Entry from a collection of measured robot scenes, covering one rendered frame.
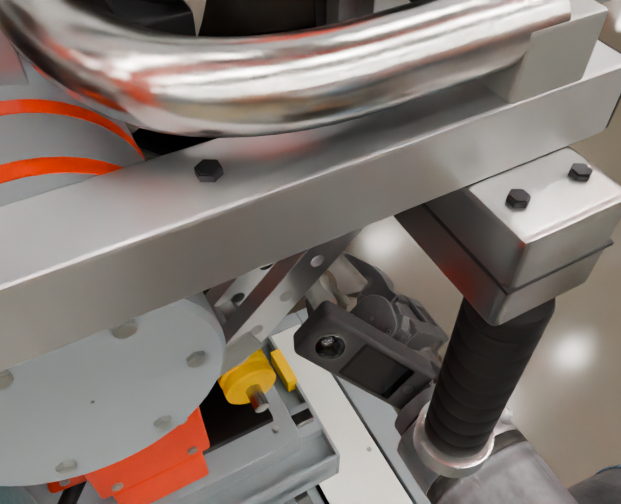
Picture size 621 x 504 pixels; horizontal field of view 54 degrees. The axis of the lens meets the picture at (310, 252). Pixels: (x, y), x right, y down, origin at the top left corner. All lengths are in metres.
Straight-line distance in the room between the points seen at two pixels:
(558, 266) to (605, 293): 1.30
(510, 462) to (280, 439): 0.53
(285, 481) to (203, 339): 0.72
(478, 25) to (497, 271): 0.08
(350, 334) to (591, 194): 0.28
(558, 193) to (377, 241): 1.27
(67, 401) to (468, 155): 0.19
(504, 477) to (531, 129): 0.31
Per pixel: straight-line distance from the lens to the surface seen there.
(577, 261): 0.24
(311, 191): 0.17
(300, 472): 0.99
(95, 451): 0.32
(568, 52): 0.21
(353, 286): 0.56
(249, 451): 0.95
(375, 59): 0.16
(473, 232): 0.22
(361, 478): 1.09
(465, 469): 0.37
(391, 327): 0.53
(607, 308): 1.50
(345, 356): 0.49
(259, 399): 0.65
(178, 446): 0.66
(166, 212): 0.16
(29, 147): 0.30
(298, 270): 0.53
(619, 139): 1.98
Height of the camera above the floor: 1.09
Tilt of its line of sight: 49 degrees down
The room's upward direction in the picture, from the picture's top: straight up
